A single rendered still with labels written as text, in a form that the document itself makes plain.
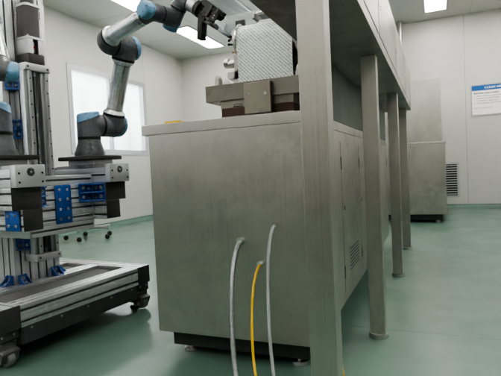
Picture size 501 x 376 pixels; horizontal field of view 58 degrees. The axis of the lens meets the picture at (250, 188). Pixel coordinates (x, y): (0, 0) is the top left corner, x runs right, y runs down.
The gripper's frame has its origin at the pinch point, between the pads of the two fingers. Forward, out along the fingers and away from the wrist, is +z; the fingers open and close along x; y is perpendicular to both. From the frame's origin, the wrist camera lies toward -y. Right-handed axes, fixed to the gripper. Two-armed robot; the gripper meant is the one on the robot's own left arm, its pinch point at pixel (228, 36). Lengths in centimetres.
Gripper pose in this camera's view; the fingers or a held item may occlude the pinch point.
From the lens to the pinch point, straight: 203.2
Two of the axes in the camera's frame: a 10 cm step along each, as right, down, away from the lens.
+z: 7.4, 6.2, -2.7
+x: 3.8, -0.6, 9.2
